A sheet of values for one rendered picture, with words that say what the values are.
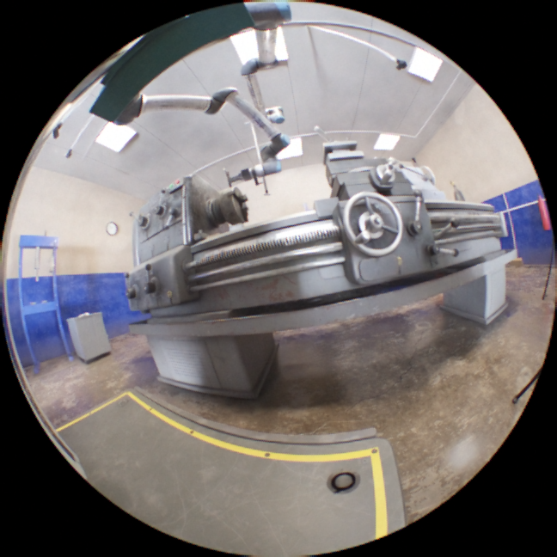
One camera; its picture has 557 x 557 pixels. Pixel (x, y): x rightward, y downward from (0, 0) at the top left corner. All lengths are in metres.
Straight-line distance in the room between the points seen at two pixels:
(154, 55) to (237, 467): 1.04
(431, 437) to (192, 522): 0.64
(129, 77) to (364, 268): 1.10
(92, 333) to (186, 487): 2.33
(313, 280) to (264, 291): 0.22
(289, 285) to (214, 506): 0.73
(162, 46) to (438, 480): 1.45
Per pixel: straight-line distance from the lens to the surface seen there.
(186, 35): 0.77
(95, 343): 2.55
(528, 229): 4.32
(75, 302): 3.87
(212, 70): 2.93
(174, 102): 1.20
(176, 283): 0.78
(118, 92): 0.88
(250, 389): 0.91
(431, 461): 0.68
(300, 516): 0.27
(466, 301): 1.61
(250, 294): 0.75
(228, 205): 1.00
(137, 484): 0.38
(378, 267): 0.57
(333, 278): 0.71
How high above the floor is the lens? 0.59
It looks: 1 degrees down
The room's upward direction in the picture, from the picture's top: 11 degrees counter-clockwise
